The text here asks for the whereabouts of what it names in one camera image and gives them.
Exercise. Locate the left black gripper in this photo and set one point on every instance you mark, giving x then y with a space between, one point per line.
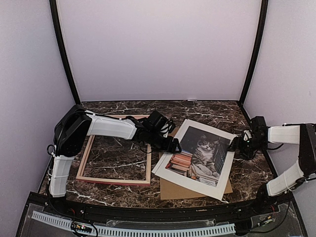
168 148

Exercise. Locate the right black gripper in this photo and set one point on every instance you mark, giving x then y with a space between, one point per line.
237 143

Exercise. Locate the cat and books photo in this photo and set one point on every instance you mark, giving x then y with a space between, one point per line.
202 158

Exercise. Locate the white photo mat board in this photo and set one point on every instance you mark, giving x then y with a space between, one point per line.
230 155

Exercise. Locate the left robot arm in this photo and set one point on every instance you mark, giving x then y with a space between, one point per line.
71 131

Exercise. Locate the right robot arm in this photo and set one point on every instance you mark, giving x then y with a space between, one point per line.
294 142

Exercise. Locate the brown cardboard backing board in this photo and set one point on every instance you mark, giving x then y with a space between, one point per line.
172 192

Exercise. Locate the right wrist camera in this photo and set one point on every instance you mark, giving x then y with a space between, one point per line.
247 136

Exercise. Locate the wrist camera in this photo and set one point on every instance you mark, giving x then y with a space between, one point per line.
167 128
247 136

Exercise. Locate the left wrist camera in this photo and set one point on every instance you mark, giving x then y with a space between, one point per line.
167 128

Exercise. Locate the black front rail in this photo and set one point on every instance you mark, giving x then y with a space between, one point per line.
225 212

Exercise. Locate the white slotted cable duct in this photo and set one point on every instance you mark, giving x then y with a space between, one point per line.
104 231

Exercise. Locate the right black corner post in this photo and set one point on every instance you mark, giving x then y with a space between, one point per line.
255 51

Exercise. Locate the black corner post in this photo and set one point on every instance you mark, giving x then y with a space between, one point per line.
255 51
62 50

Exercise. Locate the left black corner post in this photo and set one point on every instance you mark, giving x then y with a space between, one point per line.
62 50

